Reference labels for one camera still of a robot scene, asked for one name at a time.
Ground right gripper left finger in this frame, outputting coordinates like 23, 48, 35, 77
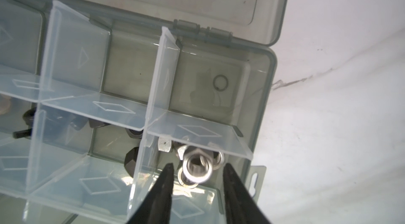
127, 163, 174, 224

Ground grey plastic organizer box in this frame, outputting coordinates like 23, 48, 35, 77
1, 0, 287, 224

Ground brass wing nut in box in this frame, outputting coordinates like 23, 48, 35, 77
0, 94, 11, 115

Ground silver cap nut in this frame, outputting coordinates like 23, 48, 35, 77
182, 147, 214, 184
158, 137, 173, 153
177, 145, 225, 188

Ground black hex nut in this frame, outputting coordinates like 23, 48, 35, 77
126, 128, 143, 139
124, 147, 139, 178

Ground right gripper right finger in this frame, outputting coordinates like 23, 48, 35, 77
223, 163, 271, 224

